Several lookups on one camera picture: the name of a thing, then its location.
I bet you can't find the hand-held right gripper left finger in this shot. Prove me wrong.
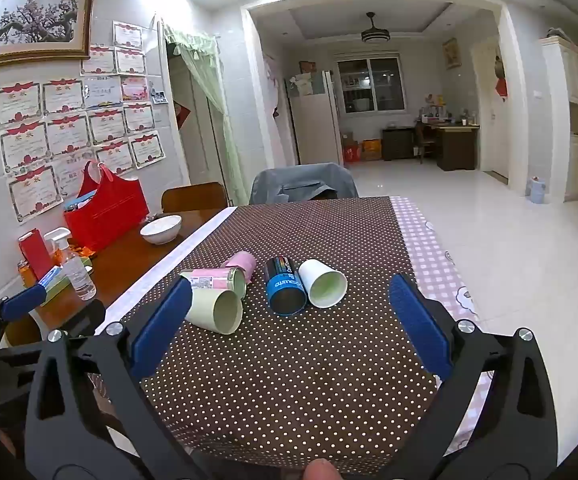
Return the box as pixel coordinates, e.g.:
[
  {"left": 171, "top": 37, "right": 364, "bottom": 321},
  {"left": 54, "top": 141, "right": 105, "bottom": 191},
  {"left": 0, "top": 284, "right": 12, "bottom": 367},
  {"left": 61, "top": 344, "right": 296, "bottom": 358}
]
[{"left": 24, "top": 276, "right": 195, "bottom": 480}]

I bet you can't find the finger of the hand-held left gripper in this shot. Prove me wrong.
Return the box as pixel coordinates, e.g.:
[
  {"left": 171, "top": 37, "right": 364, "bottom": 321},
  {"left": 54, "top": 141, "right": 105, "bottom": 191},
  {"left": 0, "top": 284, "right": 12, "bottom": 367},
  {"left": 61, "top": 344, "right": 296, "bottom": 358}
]
[
  {"left": 62, "top": 300, "right": 106, "bottom": 341},
  {"left": 0, "top": 283, "right": 50, "bottom": 358}
]

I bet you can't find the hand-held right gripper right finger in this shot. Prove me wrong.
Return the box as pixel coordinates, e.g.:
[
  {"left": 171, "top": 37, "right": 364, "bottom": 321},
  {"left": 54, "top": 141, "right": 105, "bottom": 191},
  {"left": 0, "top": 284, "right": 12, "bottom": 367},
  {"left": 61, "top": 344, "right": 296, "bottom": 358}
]
[{"left": 388, "top": 273, "right": 560, "bottom": 480}]

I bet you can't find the pale green paper cup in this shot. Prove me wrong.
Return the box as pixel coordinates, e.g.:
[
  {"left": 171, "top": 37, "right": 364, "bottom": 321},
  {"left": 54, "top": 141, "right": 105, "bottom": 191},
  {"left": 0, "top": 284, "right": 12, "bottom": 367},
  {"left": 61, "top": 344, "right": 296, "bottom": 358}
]
[{"left": 185, "top": 287, "right": 244, "bottom": 335}]

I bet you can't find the pink printed cup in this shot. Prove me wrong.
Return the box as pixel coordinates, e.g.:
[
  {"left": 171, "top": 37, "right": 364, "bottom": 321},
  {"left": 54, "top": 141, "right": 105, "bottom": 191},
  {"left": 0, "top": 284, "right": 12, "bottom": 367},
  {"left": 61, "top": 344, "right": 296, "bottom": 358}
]
[{"left": 179, "top": 267, "right": 248, "bottom": 301}]

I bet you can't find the plain pink cup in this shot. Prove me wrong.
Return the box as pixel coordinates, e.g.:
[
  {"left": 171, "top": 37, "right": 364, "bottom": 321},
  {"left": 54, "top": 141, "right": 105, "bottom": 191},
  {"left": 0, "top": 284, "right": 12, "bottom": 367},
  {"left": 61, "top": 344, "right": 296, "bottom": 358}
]
[{"left": 221, "top": 251, "right": 257, "bottom": 281}]

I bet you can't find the white paper cup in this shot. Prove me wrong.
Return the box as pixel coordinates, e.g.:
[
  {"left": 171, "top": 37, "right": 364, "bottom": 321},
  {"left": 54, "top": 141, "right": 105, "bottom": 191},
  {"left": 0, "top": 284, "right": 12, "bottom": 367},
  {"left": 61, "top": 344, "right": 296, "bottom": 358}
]
[{"left": 297, "top": 258, "right": 348, "bottom": 308}]

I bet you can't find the blue and black cup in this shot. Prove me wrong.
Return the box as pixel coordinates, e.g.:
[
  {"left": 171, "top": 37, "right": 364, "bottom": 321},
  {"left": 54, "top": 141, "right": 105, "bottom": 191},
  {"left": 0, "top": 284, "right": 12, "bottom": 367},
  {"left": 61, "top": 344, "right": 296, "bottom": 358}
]
[{"left": 262, "top": 256, "right": 307, "bottom": 317}]

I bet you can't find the person's right hand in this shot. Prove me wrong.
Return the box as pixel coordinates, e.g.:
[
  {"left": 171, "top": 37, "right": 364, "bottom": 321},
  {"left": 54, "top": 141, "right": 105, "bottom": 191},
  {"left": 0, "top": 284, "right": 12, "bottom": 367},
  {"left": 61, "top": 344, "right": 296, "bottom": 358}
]
[{"left": 303, "top": 460, "right": 342, "bottom": 480}]

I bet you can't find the orange bottle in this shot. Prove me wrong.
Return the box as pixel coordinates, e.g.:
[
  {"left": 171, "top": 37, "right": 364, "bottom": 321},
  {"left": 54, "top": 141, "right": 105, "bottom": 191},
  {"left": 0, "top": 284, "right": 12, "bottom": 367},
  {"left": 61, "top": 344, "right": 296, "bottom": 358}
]
[{"left": 16, "top": 260, "right": 39, "bottom": 289}]

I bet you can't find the clear spray bottle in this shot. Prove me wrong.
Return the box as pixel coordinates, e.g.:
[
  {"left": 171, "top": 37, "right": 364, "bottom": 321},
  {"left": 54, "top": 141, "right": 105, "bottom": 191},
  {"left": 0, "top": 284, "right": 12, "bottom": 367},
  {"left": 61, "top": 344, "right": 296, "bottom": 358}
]
[{"left": 44, "top": 227, "right": 97, "bottom": 301}]

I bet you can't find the wooden dining table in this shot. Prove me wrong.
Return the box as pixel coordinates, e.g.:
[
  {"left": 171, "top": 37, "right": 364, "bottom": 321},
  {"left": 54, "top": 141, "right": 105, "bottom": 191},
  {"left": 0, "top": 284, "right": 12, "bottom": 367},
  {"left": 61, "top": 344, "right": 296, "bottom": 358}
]
[{"left": 4, "top": 207, "right": 227, "bottom": 347}]

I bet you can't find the pink checkered tablecloth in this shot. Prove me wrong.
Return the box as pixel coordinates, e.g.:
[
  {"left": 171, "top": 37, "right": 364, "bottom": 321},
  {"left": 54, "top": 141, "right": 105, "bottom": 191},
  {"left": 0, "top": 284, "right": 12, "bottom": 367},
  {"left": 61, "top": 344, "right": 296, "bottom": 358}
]
[{"left": 389, "top": 196, "right": 494, "bottom": 461}]

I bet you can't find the white bowl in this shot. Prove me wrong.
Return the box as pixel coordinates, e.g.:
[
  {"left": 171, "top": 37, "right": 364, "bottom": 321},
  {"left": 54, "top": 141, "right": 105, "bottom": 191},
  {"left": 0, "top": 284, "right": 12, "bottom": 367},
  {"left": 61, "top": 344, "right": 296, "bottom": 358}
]
[{"left": 140, "top": 214, "right": 183, "bottom": 246}]

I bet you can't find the red felt bag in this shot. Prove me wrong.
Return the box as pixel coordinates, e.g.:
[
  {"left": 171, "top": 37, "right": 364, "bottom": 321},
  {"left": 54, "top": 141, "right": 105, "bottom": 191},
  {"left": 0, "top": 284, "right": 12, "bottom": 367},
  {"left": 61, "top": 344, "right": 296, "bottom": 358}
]
[{"left": 63, "top": 160, "right": 150, "bottom": 252}]

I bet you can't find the wooden chair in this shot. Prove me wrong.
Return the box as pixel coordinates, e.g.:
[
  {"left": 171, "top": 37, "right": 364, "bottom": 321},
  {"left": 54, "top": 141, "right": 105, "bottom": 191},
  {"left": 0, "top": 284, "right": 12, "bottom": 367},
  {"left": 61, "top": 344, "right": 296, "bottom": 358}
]
[{"left": 161, "top": 182, "right": 229, "bottom": 213}]

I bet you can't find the brown polka dot tablecloth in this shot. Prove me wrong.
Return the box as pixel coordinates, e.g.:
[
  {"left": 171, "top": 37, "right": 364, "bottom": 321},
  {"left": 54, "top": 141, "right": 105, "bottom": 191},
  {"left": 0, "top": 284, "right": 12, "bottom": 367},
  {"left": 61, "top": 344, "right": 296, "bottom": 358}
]
[{"left": 100, "top": 196, "right": 444, "bottom": 476}]

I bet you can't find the light blue jug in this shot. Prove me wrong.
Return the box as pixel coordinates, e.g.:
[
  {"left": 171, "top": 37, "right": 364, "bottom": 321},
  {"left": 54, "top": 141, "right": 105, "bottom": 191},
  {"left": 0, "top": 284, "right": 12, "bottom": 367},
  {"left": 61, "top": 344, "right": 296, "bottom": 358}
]
[{"left": 528, "top": 176, "right": 548, "bottom": 205}]

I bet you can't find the dark wooden desk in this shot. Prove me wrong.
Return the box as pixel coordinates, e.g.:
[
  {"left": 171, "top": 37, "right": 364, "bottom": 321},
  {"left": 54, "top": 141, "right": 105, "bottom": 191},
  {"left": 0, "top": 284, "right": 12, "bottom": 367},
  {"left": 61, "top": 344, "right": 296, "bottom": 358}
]
[{"left": 421, "top": 122, "right": 480, "bottom": 171}]

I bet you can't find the dark low cabinet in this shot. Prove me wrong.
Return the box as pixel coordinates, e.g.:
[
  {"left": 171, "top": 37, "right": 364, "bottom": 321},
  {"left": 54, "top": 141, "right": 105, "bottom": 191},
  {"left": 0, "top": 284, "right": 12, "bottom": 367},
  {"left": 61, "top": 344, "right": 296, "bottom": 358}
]
[{"left": 381, "top": 126, "right": 417, "bottom": 162}]

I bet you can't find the desk chair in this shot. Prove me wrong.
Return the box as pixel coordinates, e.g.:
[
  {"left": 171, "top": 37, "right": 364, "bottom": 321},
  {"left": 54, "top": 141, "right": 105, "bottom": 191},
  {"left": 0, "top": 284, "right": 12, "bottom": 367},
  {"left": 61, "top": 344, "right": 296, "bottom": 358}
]
[{"left": 414, "top": 122, "right": 438, "bottom": 164}]

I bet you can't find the chair with grey jacket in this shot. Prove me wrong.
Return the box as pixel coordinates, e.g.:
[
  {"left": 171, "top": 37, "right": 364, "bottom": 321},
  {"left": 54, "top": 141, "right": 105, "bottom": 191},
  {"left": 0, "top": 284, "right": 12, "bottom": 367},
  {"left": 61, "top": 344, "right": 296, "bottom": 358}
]
[{"left": 249, "top": 162, "right": 360, "bottom": 206}]

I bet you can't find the white refrigerator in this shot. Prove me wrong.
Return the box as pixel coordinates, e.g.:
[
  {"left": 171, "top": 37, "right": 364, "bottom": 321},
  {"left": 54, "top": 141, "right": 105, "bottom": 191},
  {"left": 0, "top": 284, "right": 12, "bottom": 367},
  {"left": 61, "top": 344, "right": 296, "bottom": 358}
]
[{"left": 285, "top": 70, "right": 343, "bottom": 166}]

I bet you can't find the window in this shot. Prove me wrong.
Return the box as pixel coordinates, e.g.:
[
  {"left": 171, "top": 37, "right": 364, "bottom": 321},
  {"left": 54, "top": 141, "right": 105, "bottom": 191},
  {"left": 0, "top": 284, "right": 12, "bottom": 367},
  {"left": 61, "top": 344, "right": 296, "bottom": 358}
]
[{"left": 336, "top": 55, "right": 405, "bottom": 114}]

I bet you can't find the green door curtain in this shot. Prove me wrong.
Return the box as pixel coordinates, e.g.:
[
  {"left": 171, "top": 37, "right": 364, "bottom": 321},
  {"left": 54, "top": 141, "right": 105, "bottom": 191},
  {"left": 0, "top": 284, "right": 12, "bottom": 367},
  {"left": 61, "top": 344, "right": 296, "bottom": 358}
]
[{"left": 161, "top": 20, "right": 248, "bottom": 207}]

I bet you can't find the framed blossom painting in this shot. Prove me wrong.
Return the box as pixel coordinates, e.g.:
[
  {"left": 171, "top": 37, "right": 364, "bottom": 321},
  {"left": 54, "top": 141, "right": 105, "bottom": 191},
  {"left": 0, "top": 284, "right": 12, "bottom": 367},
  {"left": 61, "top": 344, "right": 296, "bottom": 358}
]
[{"left": 0, "top": 0, "right": 95, "bottom": 72}]

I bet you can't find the ceiling fan lamp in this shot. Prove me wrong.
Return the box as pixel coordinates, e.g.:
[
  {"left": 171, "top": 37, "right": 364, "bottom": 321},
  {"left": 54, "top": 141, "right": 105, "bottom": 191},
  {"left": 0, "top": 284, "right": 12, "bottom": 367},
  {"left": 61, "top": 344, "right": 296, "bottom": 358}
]
[{"left": 360, "top": 12, "right": 391, "bottom": 44}]

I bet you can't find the wall of award certificates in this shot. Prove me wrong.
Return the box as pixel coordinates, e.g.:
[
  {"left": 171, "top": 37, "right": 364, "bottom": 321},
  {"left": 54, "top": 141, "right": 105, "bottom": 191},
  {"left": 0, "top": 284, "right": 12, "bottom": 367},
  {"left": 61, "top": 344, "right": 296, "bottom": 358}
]
[{"left": 0, "top": 20, "right": 166, "bottom": 224}]

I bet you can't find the red wall decoration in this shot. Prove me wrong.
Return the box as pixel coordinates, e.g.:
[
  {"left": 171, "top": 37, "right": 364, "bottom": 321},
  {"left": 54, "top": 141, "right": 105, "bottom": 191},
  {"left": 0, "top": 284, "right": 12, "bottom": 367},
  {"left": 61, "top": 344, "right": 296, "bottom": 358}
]
[{"left": 494, "top": 55, "right": 510, "bottom": 104}]

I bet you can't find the small framed wall picture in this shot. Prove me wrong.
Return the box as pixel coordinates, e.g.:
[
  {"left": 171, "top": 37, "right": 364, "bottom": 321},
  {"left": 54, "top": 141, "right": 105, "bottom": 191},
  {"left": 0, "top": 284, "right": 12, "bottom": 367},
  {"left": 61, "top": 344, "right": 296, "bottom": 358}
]
[{"left": 442, "top": 37, "right": 462, "bottom": 70}]

